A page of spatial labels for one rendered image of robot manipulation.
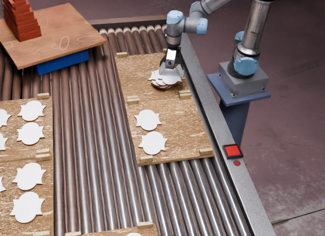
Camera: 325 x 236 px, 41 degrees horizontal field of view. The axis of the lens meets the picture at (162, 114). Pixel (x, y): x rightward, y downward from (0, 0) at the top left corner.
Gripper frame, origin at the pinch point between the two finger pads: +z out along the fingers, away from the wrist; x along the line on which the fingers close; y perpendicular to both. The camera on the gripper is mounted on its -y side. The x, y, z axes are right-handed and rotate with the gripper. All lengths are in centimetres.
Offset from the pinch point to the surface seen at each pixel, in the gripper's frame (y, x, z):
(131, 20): 58, 34, 5
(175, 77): -0.9, -2.4, -0.5
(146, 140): -43.4, 4.1, 4.8
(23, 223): -96, 41, 5
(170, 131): -34.8, -5.7, 5.9
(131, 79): 0.5, 20.9, 5.9
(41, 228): -96, 34, 6
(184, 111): -19.2, -10.1, 5.9
